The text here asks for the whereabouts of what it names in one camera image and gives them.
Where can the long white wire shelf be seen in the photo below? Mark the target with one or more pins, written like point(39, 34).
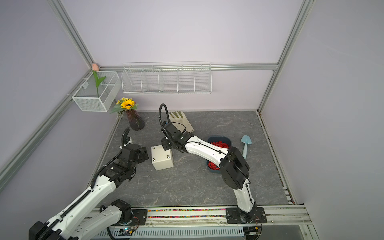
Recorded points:
point(167, 78)

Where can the pile of red sleeves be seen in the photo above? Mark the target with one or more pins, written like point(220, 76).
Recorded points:
point(214, 168)

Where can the small white wire basket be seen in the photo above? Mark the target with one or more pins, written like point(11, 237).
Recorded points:
point(86, 95)

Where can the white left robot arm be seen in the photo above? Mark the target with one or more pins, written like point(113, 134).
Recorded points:
point(70, 223)

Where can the white work glove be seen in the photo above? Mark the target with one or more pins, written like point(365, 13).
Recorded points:
point(181, 122)

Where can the white metal box with screws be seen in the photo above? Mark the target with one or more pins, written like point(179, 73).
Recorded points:
point(161, 159)

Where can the dark purple glass vase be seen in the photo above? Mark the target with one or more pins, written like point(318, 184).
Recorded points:
point(135, 120)

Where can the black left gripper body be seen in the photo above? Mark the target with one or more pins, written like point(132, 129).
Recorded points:
point(141, 158)

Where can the white vented cable duct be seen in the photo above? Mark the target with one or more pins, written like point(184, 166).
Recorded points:
point(177, 233)

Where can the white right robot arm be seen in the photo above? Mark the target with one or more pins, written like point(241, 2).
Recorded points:
point(233, 168)

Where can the pink artificial tulip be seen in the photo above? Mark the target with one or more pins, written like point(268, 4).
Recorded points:
point(98, 81)

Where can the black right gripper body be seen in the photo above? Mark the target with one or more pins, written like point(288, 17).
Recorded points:
point(165, 143)

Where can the yellow sunflower bouquet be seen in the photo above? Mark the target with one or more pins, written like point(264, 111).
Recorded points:
point(124, 105)

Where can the light blue garden trowel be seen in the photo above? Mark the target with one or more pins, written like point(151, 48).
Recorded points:
point(246, 140)

